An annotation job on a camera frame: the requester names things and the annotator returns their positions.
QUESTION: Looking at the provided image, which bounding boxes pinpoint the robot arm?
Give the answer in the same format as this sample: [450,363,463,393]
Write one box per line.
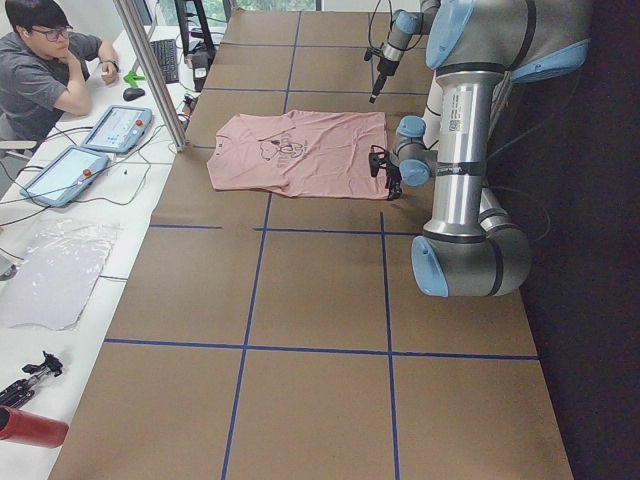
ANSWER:
[366,1,593,297]
[364,1,441,104]

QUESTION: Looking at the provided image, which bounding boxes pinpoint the seated person in grey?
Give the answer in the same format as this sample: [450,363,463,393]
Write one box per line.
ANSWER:
[1,1,120,141]

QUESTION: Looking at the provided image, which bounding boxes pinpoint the teach pendant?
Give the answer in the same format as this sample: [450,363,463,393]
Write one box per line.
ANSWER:
[82,105,153,154]
[20,146,110,208]

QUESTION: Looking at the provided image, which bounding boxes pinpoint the red bottle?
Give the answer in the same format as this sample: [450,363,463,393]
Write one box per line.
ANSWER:
[1,406,69,448]

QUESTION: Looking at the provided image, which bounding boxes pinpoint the black computer mouse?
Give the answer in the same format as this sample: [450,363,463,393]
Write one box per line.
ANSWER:
[122,87,146,102]

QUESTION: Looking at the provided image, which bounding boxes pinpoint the clear plastic bag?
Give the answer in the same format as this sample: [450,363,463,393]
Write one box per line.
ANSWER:
[1,219,120,331]

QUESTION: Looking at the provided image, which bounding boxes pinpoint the lower teach pendant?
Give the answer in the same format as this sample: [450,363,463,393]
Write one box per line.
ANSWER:
[20,146,110,208]

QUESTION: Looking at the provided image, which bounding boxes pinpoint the green tool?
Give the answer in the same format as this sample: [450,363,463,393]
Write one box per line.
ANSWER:
[123,70,146,88]

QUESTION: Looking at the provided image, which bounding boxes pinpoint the black folded tripod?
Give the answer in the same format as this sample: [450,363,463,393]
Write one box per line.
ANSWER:
[1,351,63,409]

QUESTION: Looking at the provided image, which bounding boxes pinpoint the black keyboard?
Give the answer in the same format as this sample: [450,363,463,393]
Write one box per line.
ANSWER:
[150,39,179,84]

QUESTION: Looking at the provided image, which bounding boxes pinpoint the upper teach pendant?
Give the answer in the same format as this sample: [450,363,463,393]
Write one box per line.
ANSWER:
[82,105,153,154]

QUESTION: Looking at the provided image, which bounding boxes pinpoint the brown paper table cover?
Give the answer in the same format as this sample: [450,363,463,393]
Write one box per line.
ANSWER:
[51,11,571,479]

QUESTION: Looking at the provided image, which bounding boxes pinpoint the pink t-shirt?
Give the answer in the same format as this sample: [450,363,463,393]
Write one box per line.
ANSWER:
[207,110,387,200]

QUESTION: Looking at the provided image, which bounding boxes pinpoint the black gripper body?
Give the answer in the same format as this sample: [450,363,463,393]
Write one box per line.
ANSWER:
[368,145,402,191]
[364,44,400,78]

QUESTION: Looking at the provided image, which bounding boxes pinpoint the aluminium frame post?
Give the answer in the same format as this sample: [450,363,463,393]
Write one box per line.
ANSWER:
[114,0,187,152]

